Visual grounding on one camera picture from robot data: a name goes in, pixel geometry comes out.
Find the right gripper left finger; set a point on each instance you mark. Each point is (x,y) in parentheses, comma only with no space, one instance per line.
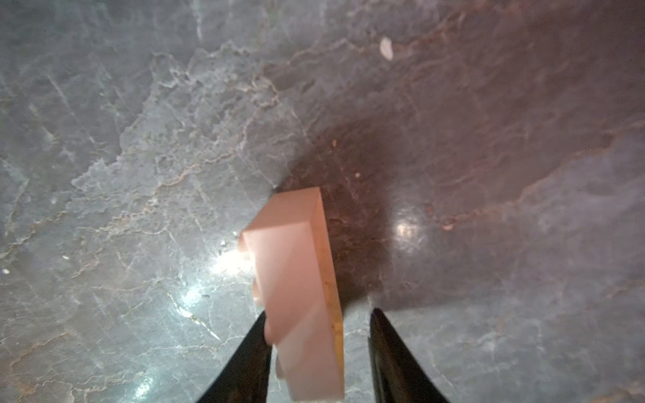
(246,375)

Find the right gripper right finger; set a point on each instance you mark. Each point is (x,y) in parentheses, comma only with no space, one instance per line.
(397,376)

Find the yellow lego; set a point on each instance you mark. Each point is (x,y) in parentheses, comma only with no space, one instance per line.
(288,246)

